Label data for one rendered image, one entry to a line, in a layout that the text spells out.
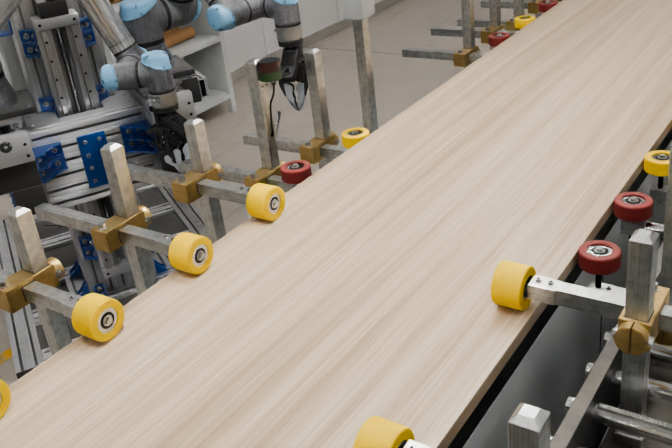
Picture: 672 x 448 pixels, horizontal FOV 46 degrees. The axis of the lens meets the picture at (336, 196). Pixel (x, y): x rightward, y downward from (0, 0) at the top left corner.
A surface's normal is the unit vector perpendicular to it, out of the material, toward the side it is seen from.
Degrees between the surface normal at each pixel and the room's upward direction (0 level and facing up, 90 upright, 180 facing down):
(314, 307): 0
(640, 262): 90
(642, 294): 90
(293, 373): 0
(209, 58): 90
